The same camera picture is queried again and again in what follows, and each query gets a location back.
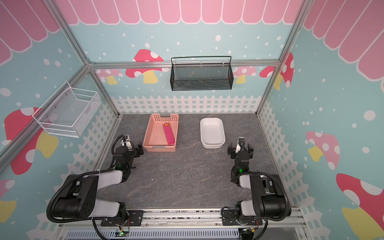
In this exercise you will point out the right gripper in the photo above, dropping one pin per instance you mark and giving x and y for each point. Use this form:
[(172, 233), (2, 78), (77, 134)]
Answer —
[(242, 151)]

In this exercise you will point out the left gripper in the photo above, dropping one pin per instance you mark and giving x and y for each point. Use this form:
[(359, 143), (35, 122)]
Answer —
[(136, 151)]

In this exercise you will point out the magenta paper napkin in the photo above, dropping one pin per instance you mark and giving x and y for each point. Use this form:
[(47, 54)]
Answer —
[(169, 135)]

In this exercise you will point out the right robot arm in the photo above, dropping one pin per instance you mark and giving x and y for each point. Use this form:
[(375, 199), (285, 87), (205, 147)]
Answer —
[(269, 200)]

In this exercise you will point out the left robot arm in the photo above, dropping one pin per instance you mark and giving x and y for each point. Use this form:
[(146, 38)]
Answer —
[(76, 200)]

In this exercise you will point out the pink perforated plastic basket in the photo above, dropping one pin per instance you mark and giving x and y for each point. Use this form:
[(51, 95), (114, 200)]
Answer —
[(155, 140)]

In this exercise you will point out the white oval plastic tub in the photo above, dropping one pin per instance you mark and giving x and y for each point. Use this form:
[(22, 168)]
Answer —
[(212, 133)]

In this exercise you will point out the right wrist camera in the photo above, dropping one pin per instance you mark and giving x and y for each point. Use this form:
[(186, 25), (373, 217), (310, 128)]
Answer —
[(240, 144)]

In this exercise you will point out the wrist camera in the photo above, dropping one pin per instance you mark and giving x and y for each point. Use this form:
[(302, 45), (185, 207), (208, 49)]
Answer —
[(240, 144), (127, 143)]

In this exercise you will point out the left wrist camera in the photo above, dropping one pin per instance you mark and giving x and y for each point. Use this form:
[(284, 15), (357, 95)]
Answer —
[(127, 143)]

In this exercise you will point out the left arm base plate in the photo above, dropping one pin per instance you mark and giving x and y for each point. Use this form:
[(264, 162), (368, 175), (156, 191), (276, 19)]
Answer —
[(129, 219)]

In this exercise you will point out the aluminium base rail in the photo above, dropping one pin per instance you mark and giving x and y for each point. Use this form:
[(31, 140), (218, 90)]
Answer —
[(194, 218)]

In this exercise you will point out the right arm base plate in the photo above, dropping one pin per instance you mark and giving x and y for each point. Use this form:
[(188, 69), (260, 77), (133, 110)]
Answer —
[(235, 218)]

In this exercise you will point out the white wire mesh wall basket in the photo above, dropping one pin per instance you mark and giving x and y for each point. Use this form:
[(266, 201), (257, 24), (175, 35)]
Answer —
[(68, 111)]

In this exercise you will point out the black wire mesh wall basket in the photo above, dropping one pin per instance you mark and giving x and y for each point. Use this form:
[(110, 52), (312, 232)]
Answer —
[(203, 73)]

